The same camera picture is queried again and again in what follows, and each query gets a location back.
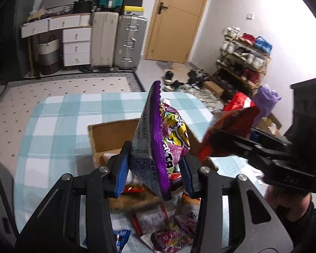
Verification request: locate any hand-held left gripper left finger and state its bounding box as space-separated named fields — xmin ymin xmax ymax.
xmin=14 ymin=141 xmax=132 ymax=253

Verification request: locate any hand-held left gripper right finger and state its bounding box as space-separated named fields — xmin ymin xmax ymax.
xmin=178 ymin=154 xmax=294 ymax=253

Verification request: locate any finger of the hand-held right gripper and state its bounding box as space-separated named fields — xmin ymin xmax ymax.
xmin=217 ymin=130 xmax=276 ymax=170
xmin=251 ymin=127 xmax=293 ymax=151

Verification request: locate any red yellow snack packet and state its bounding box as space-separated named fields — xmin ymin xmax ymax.
xmin=124 ymin=184 xmax=148 ymax=194

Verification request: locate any red dark-print snack packet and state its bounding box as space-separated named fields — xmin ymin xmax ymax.
xmin=197 ymin=107 xmax=261 ymax=161

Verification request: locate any brown cardboard box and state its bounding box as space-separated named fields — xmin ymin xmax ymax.
xmin=87 ymin=118 xmax=219 ymax=211

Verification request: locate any purple-edged candy bag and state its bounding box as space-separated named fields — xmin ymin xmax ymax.
xmin=129 ymin=80 xmax=191 ymax=201

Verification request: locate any small white red packet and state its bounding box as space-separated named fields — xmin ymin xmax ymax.
xmin=132 ymin=207 xmax=169 ymax=236

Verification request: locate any blue snack packet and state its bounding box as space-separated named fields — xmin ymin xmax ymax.
xmin=113 ymin=229 xmax=131 ymax=253

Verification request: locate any person's right forearm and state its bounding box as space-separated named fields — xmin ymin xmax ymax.
xmin=279 ymin=202 xmax=316 ymax=253

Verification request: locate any person's right hand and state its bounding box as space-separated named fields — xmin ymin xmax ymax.
xmin=267 ymin=186 xmax=312 ymax=217

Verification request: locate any open cardboard carton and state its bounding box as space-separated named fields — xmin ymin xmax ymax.
xmin=258 ymin=113 xmax=282 ymax=137

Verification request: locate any purple paper bag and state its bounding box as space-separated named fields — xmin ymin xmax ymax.
xmin=253 ymin=84 xmax=282 ymax=119

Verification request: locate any red shopping bag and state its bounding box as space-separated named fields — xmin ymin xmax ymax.
xmin=222 ymin=92 xmax=256 ymax=112

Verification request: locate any small brown shoe box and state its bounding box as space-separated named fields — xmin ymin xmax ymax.
xmin=203 ymin=80 xmax=225 ymax=98

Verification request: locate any pair of red boots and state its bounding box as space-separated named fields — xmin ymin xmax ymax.
xmin=241 ymin=69 xmax=260 ymax=83

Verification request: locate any wooden shoe rack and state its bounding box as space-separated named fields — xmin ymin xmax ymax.
xmin=216 ymin=41 xmax=272 ymax=95

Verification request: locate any checked tablecloth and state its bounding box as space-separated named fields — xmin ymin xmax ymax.
xmin=14 ymin=92 xmax=266 ymax=253

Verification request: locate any pile of loose shoes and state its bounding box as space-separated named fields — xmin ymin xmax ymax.
xmin=162 ymin=69 xmax=224 ymax=108

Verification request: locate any pair of blue shoes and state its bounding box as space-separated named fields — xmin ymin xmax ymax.
xmin=254 ymin=36 xmax=273 ymax=53

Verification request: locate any pair of red shoes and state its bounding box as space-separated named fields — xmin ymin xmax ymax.
xmin=240 ymin=33 xmax=257 ymax=45

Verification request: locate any dotted patterned rug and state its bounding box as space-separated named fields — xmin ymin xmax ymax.
xmin=0 ymin=72 xmax=145 ymax=151

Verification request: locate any pair of white sneakers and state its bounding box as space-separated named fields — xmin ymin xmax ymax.
xmin=222 ymin=27 xmax=241 ymax=41

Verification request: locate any silver suitcase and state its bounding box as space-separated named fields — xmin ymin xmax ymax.
xmin=114 ymin=14 xmax=148 ymax=70

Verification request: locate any white drawer desk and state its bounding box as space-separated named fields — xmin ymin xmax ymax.
xmin=20 ymin=13 xmax=92 ymax=67

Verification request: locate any wooden door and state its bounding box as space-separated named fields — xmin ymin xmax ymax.
xmin=143 ymin=0 xmax=216 ymax=64

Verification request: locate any beige suitcase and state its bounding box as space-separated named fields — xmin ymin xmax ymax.
xmin=90 ymin=11 xmax=119 ymax=67

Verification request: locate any woven laundry basket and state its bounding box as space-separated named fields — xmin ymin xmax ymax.
xmin=36 ymin=35 xmax=60 ymax=75

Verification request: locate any dark grey fridge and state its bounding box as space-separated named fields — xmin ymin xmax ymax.
xmin=0 ymin=0 xmax=37 ymax=83

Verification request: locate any black storage case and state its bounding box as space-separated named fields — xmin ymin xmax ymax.
xmin=74 ymin=1 xmax=95 ymax=13

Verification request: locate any clear plastic bag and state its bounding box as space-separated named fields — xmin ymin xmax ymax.
xmin=26 ymin=8 xmax=46 ymax=22

